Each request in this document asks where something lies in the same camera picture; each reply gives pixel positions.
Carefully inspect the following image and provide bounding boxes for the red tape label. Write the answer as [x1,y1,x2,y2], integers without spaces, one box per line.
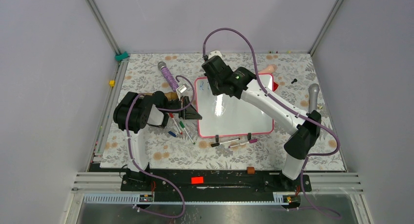
[190,176,204,184]

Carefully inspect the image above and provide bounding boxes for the brown small block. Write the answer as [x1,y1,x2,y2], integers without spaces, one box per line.
[246,166,255,175]

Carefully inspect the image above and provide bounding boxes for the green corner clamp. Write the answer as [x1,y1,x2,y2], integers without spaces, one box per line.
[115,52,129,61]

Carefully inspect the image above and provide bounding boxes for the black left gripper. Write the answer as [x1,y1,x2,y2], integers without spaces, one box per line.
[163,96,203,120]

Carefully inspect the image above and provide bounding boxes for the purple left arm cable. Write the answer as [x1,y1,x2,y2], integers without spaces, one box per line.
[125,75,196,220]

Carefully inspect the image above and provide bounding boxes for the floral patterned mat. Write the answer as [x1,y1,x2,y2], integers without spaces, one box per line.
[100,53,346,171]

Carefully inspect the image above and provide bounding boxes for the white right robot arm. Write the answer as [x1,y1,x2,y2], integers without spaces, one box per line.
[202,56,321,191]

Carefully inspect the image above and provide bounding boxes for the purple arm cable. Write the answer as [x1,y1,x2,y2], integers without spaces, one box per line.
[125,75,196,220]
[202,28,343,220]

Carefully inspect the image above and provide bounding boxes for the black capped marker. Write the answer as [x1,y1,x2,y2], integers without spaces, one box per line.
[210,138,240,147]

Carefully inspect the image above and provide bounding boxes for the purple capped marker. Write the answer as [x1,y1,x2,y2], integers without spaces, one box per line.
[228,139,258,148]

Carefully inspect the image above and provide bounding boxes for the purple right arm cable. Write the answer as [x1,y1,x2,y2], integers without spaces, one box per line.
[202,28,343,220]

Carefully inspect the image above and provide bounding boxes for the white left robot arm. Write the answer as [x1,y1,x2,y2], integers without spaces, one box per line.
[113,91,202,190]

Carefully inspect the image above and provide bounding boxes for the green capped marker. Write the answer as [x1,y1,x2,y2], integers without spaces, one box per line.
[179,121,195,145]

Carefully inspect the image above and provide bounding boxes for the purple glitter microphone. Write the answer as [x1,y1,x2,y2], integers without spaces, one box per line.
[158,61,179,92]

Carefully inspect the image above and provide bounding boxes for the blue marker cap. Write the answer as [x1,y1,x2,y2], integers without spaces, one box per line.
[168,131,177,138]

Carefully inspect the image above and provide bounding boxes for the red capped marker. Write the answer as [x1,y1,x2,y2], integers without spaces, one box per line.
[168,113,183,135]

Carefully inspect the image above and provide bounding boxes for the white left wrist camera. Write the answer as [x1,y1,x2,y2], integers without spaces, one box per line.
[176,84,187,96]

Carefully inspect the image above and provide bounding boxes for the silver toy microphone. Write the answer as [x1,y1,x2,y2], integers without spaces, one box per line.
[308,83,320,113]

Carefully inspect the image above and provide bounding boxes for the pink framed whiteboard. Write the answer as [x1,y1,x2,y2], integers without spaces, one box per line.
[194,77,274,138]

